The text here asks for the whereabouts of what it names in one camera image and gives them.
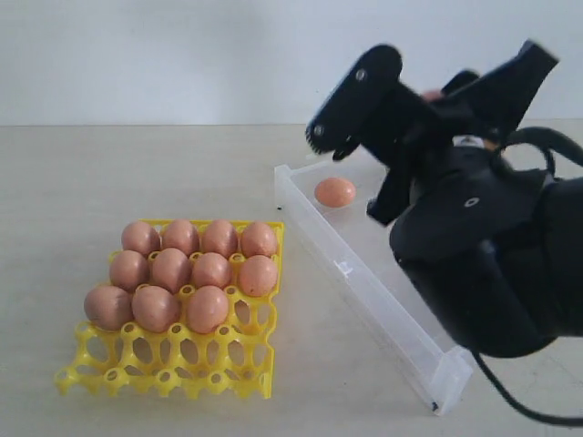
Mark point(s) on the brown egg cluster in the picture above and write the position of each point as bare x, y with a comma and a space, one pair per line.
258, 276
211, 269
155, 309
108, 307
335, 192
432, 95

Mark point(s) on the yellow plastic egg tray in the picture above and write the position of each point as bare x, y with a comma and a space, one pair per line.
237, 356

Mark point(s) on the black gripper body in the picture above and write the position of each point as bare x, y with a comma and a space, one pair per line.
414, 159

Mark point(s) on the brown egg cluster front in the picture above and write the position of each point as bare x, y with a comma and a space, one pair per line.
211, 269

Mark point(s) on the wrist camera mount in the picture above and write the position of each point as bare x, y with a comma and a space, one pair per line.
370, 107

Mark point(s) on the brown egg bin front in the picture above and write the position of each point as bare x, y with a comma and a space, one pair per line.
171, 270

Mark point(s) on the clear plastic bin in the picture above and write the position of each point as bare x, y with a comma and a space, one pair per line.
355, 250

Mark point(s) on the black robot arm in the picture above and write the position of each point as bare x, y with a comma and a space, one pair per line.
488, 234

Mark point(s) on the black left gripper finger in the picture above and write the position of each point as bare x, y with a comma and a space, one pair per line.
495, 103

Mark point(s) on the brown egg bin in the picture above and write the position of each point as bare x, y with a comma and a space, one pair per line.
207, 309
171, 270
128, 269

